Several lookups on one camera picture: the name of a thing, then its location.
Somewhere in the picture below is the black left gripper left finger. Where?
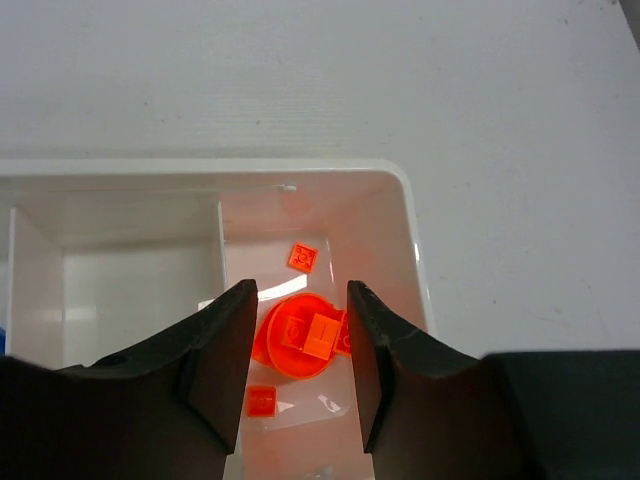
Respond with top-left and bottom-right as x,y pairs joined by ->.
1,279 -> 257,479

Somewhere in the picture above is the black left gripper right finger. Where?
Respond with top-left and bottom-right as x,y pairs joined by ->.
347,281 -> 639,479

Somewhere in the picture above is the orange round dish lego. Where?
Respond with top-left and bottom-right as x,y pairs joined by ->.
251,293 -> 351,380

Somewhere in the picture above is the large blue arch lego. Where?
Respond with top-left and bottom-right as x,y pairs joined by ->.
0,327 -> 7,356

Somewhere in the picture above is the orange two-stud lego brick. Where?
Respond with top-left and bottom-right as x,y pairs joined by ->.
246,385 -> 277,418

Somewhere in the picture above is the white divided sorting tray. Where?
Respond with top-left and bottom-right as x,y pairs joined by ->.
1,159 -> 431,479

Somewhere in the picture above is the orange flat lego plate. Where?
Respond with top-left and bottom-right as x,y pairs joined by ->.
287,242 -> 318,274

